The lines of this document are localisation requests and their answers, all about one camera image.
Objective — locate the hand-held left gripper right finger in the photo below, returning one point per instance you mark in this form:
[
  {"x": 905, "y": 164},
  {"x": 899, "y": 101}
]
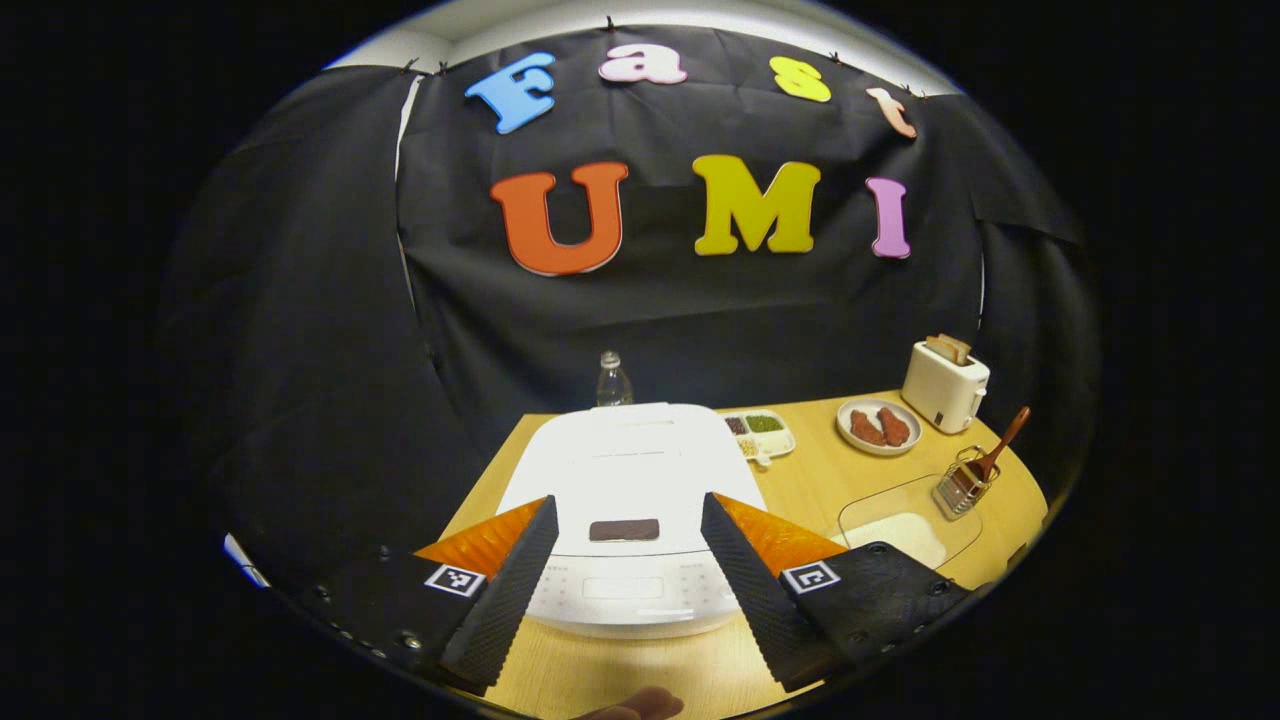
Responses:
[{"x": 760, "y": 600}]

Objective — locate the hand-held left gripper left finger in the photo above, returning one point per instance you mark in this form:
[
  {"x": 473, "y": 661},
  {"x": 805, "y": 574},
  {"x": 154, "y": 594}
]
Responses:
[{"x": 510, "y": 600}]

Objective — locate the clear container of rice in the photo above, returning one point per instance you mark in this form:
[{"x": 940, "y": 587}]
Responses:
[{"x": 900, "y": 530}]

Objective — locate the white rice cooker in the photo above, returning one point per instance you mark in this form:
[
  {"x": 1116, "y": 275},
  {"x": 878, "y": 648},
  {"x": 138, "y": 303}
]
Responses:
[{"x": 630, "y": 460}]

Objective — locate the brown wooden spoon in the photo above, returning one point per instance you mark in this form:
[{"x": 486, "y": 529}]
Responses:
[{"x": 1005, "y": 440}]

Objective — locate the white divided grain dish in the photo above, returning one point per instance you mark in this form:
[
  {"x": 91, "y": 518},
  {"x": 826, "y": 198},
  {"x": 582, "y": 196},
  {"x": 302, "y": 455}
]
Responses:
[{"x": 765, "y": 440}]

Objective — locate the white oval plate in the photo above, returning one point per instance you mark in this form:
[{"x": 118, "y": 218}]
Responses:
[{"x": 843, "y": 425}]

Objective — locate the brown meat piece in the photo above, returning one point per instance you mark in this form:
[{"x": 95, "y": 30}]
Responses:
[
  {"x": 866, "y": 428},
  {"x": 895, "y": 426}
]

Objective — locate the clear water bottle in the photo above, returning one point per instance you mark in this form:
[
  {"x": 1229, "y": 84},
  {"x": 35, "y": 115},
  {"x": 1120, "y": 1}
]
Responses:
[{"x": 614, "y": 385}]

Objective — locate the black backdrop cloth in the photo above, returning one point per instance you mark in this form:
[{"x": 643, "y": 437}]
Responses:
[{"x": 500, "y": 330}]

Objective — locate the white toaster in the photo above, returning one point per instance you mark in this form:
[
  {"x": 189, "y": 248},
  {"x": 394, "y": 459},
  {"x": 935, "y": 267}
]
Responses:
[{"x": 940, "y": 390}]

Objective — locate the toast slice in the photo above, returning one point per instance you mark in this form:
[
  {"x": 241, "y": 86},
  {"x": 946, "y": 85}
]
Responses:
[
  {"x": 960, "y": 345},
  {"x": 942, "y": 349}
]

